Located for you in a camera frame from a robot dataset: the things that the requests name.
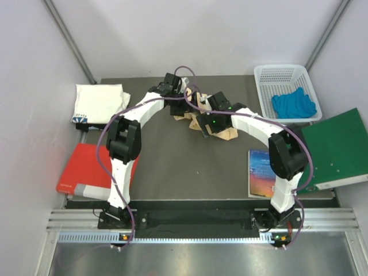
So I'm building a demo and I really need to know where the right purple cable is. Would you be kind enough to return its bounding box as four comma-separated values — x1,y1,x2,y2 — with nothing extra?
183,83,316,250

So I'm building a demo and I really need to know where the aluminium frame rail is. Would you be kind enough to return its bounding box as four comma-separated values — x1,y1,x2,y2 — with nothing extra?
36,208,367,275

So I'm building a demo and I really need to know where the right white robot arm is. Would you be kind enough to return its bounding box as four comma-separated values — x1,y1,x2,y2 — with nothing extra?
196,92,312,228

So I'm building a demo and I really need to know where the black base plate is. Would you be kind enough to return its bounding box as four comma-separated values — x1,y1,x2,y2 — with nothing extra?
97,200,302,231

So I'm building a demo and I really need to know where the green binder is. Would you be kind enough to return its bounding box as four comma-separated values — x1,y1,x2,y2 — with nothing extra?
297,108,367,194

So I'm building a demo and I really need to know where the yellow t shirt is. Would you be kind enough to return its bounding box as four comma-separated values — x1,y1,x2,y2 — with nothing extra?
174,88,238,141

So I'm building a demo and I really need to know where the white folded t shirt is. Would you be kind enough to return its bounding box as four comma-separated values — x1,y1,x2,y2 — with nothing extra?
71,84,131,124

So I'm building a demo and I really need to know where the purple cable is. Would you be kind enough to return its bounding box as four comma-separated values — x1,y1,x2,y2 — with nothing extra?
183,83,316,250
96,65,231,250

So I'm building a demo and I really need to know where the red binder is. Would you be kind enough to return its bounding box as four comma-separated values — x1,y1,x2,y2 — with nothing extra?
56,143,140,201

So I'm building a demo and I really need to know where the blue t shirt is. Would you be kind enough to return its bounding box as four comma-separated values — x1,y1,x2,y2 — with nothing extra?
271,87,317,119

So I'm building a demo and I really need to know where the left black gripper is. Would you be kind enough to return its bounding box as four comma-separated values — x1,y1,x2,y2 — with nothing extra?
169,89,200,117

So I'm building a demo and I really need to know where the white plastic basket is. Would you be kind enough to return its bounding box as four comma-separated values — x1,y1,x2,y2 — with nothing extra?
254,64,322,124

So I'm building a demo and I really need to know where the blue orange book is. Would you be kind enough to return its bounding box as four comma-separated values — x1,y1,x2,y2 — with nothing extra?
248,149,275,199

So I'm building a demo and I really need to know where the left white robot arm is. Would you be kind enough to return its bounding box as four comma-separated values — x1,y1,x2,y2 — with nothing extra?
106,73,190,228

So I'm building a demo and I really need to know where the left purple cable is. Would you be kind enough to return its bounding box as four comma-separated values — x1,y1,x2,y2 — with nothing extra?
96,65,231,250

